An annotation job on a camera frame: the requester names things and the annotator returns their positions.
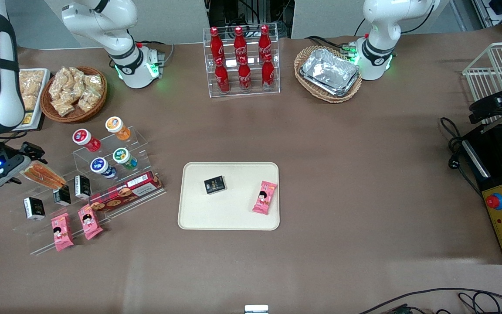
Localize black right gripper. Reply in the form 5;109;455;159
10;142;47;185

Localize plastic-wrapped triangle sandwich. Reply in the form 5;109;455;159
21;161;67;190

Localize cream rectangular serving tray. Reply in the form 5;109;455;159
178;162;281;231

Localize aluminium foil tray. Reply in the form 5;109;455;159
299;70;360;98
302;48;360;93

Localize small black snack box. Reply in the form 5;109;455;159
74;175;93;200
53;185;72;207
24;197;46;221
204;175;227;195

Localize clear acrylic stepped display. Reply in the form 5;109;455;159
0;165;167;256

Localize pink cartoon snack pack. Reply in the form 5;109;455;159
252;181;278;215
78;205;104;241
51;212;75;252

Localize red-lid small drink bottle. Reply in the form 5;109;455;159
72;129;102;153

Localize white rectangular dish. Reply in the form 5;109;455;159
12;68;51;132

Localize brown wicker snack basket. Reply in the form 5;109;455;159
40;66;108;124

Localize clear bag of snacks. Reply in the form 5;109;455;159
84;74;104;99
49;67;74;101
70;68;87;97
51;98;76;117
78;89;100;113

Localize blue-lid small drink bottle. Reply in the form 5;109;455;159
90;157;117;179

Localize red plaid cookie box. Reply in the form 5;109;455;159
89;171;164;213

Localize green-lid small drink bottle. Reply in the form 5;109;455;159
112;147;139;171

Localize orange-lid small drink bottle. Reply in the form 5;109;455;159
105;116;132;141

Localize clear acrylic bottle riser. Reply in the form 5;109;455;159
72;126;152;180

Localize red cola bottle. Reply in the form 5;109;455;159
214;58;231;94
210;27;226;62
237;57;253;92
233;26;248;61
261;53;276;89
258;25;273;59

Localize clear acrylic cola rack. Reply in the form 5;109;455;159
203;24;281;99

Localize dark background equipment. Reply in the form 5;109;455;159
205;0;294;41

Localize brown table cover sheet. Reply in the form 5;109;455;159
0;24;502;314

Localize light wicker oval basket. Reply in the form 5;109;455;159
294;45;363;104

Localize black machine with yellow panel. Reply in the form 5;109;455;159
460;123;502;266

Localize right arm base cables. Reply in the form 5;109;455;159
135;40;176;78

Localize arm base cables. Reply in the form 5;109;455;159
305;34;360;60
135;40;176;78

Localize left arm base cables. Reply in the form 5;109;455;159
305;34;360;60

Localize long black floor cable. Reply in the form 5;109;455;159
357;287;502;314

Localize black power cable with plug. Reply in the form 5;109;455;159
440;116;483;198

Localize looped black floor cable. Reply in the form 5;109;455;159
458;292;502;314

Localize black lever handle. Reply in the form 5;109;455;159
469;76;502;125

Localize white wire rack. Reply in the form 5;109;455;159
462;41;502;126

